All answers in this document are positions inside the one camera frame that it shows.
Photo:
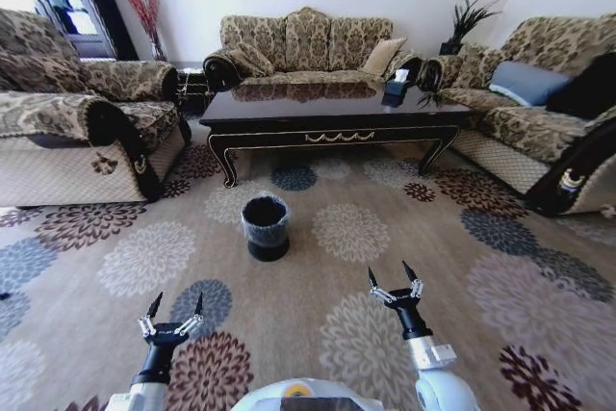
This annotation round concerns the green potted plant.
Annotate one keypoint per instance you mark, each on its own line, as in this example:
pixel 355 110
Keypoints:
pixel 469 21

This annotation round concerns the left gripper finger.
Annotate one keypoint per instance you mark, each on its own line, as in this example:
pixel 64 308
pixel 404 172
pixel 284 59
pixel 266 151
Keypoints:
pixel 196 311
pixel 153 309

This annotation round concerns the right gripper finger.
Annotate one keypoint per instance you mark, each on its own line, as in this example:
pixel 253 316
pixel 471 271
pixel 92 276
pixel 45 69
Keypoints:
pixel 375 283
pixel 411 276

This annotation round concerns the white robot front shell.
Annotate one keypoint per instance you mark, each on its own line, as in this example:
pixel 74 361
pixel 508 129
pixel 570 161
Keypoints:
pixel 308 396

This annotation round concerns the dark glossy coffee table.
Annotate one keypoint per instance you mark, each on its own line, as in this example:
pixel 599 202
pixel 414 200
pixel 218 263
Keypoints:
pixel 332 115

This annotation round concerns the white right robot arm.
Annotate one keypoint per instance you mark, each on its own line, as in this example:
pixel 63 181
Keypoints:
pixel 440 377

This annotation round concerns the damask throw cushion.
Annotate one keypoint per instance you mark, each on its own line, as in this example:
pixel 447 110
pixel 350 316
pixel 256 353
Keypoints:
pixel 252 59
pixel 474 67

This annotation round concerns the black marble side table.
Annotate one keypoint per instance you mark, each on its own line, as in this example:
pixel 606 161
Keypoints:
pixel 188 88

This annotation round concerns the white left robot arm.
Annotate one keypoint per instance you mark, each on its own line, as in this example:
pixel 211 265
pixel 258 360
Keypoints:
pixel 144 394

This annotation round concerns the damask sofa with dark arms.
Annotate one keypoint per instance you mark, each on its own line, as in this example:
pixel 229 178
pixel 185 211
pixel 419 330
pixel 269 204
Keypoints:
pixel 72 122

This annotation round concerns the three-seat damask sofa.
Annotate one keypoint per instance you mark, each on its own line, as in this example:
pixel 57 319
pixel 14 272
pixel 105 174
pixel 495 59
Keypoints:
pixel 308 45

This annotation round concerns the damask sofa with grey cushion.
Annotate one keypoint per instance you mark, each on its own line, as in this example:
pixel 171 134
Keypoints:
pixel 539 112

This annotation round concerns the white crumpled trash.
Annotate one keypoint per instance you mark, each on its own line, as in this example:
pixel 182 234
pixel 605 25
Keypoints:
pixel 608 212

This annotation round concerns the floral patterned rug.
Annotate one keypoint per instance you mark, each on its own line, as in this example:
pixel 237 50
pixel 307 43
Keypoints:
pixel 308 286

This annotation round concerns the black lined trash bin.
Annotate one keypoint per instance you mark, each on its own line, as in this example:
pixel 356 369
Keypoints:
pixel 266 228

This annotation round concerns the black throw cushion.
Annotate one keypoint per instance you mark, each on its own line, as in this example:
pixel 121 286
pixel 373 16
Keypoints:
pixel 589 88

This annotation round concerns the beige throw cushion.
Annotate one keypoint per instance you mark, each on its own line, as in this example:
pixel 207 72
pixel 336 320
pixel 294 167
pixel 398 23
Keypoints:
pixel 383 56

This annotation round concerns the red dried branches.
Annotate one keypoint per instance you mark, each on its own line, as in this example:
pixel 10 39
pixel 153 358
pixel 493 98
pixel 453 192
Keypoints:
pixel 142 4

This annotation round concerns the grey throw cushion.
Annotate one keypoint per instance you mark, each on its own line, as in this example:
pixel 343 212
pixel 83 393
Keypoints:
pixel 527 82

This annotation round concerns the black tissue box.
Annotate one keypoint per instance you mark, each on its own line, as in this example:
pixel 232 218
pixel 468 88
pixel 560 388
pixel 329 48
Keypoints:
pixel 397 85

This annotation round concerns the glass floor vase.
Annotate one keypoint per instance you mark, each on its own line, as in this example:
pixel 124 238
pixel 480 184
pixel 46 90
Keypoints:
pixel 158 49

